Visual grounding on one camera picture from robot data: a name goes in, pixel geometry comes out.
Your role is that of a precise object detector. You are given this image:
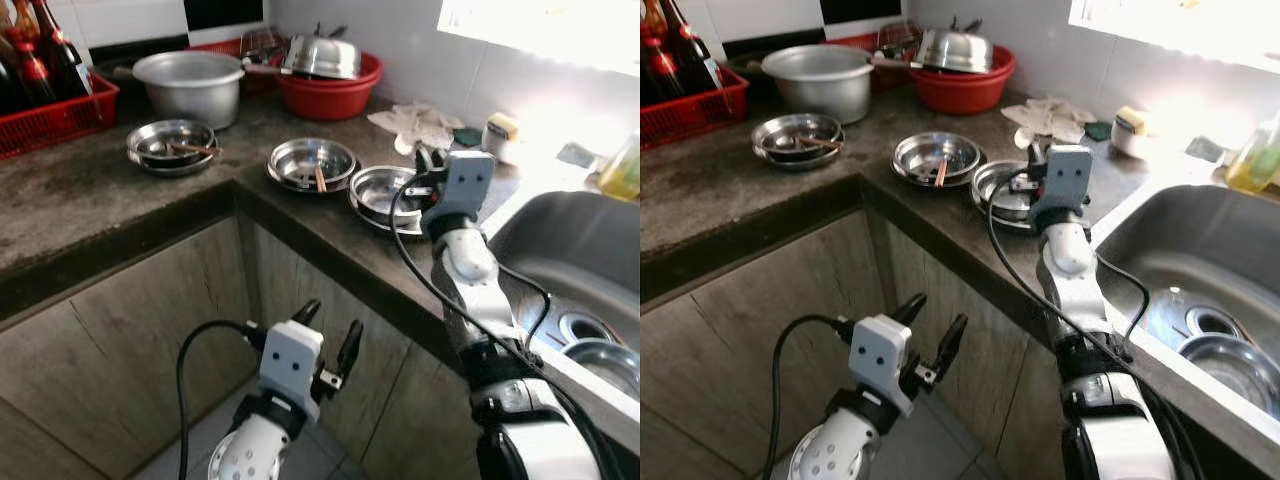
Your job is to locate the shallow steel bowl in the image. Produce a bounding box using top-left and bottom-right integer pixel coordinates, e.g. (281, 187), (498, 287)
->
(975, 160), (1041, 229)
(897, 133), (981, 181)
(350, 166), (433, 233)
(272, 140), (353, 186)
(131, 121), (214, 167)
(755, 114), (843, 161)

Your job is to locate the white crumpled cloth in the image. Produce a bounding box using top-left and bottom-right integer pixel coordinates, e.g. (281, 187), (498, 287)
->
(1001, 96), (1099, 149)
(367, 101), (466, 156)

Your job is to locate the small white bowl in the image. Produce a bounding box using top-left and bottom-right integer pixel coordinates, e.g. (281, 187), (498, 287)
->
(1112, 115), (1151, 159)
(482, 120), (521, 166)

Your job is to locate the red plastic basin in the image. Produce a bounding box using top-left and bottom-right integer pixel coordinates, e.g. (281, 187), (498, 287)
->
(908, 45), (1018, 116)
(277, 50), (385, 122)

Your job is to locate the domed steel lid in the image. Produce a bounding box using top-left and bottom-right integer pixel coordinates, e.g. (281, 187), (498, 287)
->
(915, 17), (996, 74)
(283, 22), (363, 81)

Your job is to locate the stainless steel double sink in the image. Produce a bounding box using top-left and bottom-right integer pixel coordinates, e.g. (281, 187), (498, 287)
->
(480, 190), (641, 456)
(1090, 183), (1280, 451)

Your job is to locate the wooden counter cabinet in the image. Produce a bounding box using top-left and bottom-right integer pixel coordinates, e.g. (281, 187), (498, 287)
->
(640, 215), (1151, 480)
(0, 215), (521, 480)

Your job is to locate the dish soap pump bottle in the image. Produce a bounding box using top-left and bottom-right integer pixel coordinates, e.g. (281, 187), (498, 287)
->
(598, 135), (641, 204)
(1225, 110), (1280, 196)

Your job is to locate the aluminium cooking pot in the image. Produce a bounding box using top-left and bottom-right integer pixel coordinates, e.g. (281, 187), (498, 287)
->
(761, 44), (876, 126)
(132, 50), (246, 131)

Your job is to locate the dark bottle with red label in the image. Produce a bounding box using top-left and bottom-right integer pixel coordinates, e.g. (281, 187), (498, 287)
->
(8, 0), (51, 106)
(645, 0), (691, 99)
(30, 0), (94, 99)
(668, 0), (728, 91)
(0, 0), (21, 113)
(640, 0), (663, 101)

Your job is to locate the red plastic crate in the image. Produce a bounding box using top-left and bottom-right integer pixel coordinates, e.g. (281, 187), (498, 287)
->
(640, 62), (749, 151)
(0, 70), (121, 161)

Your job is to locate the round steel bowl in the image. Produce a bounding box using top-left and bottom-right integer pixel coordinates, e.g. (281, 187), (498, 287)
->
(1178, 332), (1280, 419)
(560, 338), (641, 401)

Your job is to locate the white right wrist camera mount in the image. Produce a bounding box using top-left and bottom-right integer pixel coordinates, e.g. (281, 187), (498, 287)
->
(437, 150), (495, 216)
(1035, 145), (1093, 216)

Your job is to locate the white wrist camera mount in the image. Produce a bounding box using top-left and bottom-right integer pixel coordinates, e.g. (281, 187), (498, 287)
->
(848, 314), (914, 416)
(258, 320), (325, 416)
(437, 150), (495, 216)
(1035, 145), (1093, 216)

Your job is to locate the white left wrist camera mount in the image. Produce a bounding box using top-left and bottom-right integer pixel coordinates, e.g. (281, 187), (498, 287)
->
(258, 320), (325, 416)
(848, 314), (914, 416)

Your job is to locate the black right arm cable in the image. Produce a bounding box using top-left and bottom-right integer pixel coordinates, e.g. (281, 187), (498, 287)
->
(1095, 255), (1153, 346)
(987, 170), (1206, 480)
(388, 178), (601, 480)
(495, 262), (553, 351)

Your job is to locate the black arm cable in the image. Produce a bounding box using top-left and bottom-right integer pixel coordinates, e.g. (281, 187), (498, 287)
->
(765, 315), (856, 480)
(1095, 255), (1153, 346)
(495, 262), (553, 351)
(388, 178), (601, 480)
(176, 320), (269, 480)
(987, 170), (1206, 480)

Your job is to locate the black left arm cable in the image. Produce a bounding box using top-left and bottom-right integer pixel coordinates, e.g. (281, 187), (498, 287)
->
(765, 315), (856, 480)
(176, 320), (269, 480)

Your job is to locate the wire strainer ladle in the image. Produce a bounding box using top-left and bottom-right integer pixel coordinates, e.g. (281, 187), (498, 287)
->
(868, 20), (926, 71)
(240, 27), (293, 77)

